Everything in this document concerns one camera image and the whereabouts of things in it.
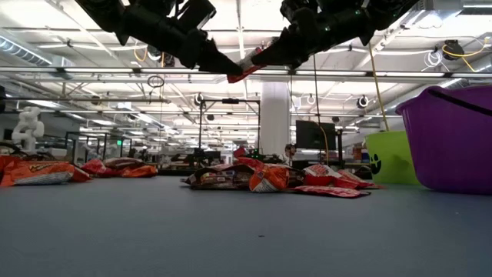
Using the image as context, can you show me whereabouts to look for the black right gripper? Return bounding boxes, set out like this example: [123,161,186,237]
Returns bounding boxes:
[251,5,372,70]

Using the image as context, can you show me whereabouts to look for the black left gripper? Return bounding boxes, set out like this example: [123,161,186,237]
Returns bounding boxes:
[122,5,244,76]

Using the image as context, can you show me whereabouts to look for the white pillar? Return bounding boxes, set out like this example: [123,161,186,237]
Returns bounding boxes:
[260,81,292,155]

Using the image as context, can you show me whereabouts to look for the black background robot rig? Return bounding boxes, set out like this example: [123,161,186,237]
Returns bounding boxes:
[168,148,231,170]

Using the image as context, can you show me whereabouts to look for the black background monitor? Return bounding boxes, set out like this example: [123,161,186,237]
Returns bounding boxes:
[294,119,337,151]

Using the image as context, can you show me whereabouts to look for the person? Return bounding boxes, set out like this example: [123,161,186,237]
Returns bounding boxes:
[282,142,298,166]

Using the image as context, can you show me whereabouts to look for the colourful box stack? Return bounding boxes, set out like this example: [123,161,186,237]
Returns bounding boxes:
[352,145,371,165]

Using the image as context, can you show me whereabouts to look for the green plastic basket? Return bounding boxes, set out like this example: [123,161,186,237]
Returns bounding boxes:
[364,130,422,185]

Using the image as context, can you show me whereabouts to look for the purple plastic basket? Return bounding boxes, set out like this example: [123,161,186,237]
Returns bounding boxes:
[394,84,492,195]

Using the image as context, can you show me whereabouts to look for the black gantry frame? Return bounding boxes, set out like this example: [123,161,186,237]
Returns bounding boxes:
[198,98,262,155]

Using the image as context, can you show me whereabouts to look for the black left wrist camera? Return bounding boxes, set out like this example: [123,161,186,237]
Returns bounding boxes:
[175,0,218,35]

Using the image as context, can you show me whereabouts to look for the black frame enclosure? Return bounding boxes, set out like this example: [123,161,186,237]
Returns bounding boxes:
[64,131,134,165]

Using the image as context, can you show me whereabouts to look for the black reel yellow cord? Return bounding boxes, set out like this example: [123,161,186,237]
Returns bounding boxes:
[440,36,492,74]

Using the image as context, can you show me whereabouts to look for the silver air duct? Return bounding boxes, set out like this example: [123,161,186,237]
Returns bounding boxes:
[0,34,76,68]

